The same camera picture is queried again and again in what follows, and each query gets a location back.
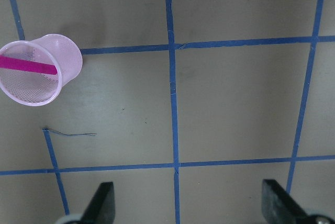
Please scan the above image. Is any pink pen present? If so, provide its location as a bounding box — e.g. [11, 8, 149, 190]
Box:
[1, 56, 58, 75]

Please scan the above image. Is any pink mesh cup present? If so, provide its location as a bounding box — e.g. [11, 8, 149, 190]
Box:
[1, 34, 83, 106]

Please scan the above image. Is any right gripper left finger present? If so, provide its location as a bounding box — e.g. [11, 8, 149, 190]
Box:
[80, 182, 116, 224]

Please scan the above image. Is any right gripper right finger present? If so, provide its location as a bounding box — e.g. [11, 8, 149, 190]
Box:
[261, 179, 318, 223]

